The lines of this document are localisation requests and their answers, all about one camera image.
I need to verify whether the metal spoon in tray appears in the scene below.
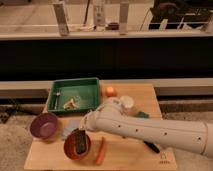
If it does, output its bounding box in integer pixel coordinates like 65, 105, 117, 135
54, 90, 61, 110

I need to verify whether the red bowl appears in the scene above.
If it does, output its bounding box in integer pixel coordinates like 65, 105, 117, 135
64, 129, 91, 160

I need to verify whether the green plastic tray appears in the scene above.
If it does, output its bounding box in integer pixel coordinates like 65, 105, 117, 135
47, 77, 101, 114

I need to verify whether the wooden cutting board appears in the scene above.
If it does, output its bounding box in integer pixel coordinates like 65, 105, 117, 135
23, 82, 178, 171

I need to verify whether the orange carrot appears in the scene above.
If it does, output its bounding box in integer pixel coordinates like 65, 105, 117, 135
95, 137, 107, 165

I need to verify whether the orange fruit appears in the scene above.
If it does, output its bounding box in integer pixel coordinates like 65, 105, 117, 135
105, 87, 117, 97

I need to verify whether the beige object in tray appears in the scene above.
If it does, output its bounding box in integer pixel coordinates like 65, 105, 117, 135
63, 98, 78, 110

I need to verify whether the black marker pen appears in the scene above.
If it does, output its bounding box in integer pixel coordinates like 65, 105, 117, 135
144, 141, 160, 154

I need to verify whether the black eraser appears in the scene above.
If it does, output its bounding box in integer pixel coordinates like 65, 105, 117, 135
75, 130, 87, 154

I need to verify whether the purple bowl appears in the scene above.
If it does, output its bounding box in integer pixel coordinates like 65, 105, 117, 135
30, 113, 58, 139

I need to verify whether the white round container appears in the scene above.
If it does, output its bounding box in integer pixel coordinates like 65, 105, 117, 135
120, 96, 134, 109

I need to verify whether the blue cloth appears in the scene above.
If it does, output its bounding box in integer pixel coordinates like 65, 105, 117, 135
61, 119, 80, 140

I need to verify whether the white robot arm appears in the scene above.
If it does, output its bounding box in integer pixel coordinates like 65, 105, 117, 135
79, 97, 213, 158

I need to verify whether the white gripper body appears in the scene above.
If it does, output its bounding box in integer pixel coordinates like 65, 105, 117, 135
79, 113, 96, 131

